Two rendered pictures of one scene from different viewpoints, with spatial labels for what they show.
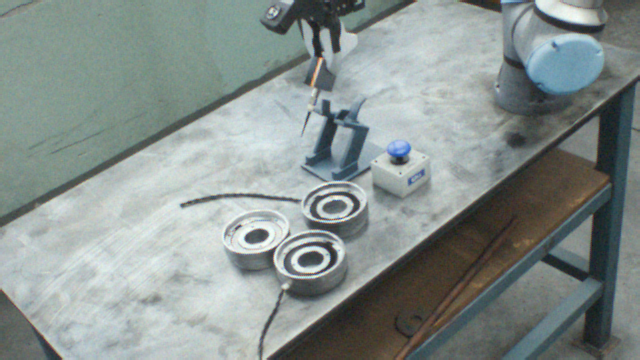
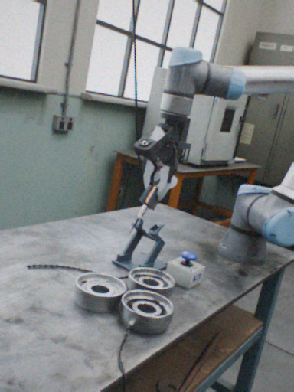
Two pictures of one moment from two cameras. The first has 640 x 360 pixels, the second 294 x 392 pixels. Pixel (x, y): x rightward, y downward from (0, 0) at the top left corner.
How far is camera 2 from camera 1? 55 cm
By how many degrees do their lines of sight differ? 30
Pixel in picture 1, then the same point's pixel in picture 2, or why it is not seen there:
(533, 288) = not seen: outside the picture
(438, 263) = (175, 354)
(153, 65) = not seen: outside the picture
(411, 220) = (199, 302)
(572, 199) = (246, 330)
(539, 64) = (278, 221)
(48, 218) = not seen: outside the picture
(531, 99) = (247, 253)
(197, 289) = (53, 318)
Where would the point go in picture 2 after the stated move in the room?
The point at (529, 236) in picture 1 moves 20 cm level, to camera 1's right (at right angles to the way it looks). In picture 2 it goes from (228, 346) to (283, 346)
